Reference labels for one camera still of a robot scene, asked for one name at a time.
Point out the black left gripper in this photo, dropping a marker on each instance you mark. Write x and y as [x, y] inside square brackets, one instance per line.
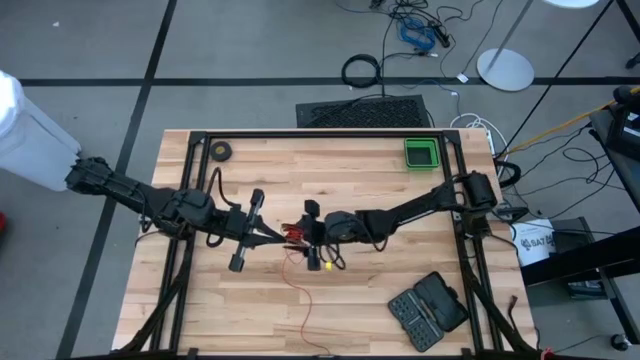
[242, 225]

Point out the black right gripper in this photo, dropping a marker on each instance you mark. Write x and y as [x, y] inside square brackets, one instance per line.
[315, 232]

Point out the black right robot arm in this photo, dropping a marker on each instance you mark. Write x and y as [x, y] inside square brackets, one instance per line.
[415, 207]

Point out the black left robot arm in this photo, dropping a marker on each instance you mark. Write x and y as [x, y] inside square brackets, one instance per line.
[125, 190]

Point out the black tape roll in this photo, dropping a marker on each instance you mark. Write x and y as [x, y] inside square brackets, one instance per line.
[213, 151]

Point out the green plastic tray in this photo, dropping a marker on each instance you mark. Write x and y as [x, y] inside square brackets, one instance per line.
[407, 150]

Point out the black grid floor mat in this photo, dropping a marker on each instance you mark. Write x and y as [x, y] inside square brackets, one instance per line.
[370, 114]

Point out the open black bit case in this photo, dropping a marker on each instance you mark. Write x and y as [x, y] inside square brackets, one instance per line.
[440, 300]

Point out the white power strip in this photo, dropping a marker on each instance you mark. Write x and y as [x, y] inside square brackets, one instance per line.
[491, 142]

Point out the white printed cardboard box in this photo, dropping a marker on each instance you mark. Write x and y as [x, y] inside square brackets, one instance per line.
[532, 245]

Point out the black power strip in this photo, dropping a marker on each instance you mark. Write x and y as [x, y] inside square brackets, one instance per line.
[440, 34]

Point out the white plastic bin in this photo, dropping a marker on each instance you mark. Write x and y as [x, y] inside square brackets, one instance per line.
[30, 145]

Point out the black rolling cart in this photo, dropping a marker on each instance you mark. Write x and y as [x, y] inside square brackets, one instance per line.
[575, 260]

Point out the black side table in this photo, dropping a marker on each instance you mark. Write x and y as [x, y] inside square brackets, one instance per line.
[615, 165]

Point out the black aluminium table frame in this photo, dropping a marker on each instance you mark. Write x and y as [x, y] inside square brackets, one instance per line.
[325, 134]

